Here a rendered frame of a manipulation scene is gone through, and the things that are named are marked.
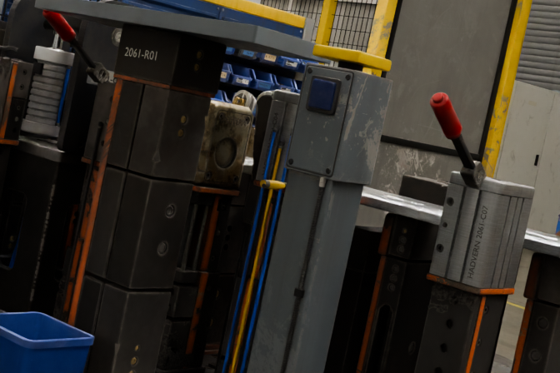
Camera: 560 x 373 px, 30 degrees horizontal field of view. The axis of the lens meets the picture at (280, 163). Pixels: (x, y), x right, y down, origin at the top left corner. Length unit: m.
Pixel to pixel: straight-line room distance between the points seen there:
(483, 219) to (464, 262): 0.05
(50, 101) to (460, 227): 0.69
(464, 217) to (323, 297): 0.18
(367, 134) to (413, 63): 3.59
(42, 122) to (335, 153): 0.65
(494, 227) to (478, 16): 3.85
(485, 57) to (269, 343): 4.02
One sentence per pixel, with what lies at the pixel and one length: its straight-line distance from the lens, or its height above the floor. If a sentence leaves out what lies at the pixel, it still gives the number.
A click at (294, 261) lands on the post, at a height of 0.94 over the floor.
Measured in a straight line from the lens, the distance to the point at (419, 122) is 4.74.
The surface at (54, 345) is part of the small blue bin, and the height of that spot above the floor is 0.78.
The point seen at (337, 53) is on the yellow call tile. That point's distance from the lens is 1.06.
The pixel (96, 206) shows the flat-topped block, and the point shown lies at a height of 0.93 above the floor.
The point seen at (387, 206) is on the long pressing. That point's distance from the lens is 1.33.
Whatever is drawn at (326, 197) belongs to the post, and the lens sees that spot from 1.05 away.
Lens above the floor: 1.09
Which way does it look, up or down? 3 degrees down
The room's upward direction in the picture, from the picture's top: 12 degrees clockwise
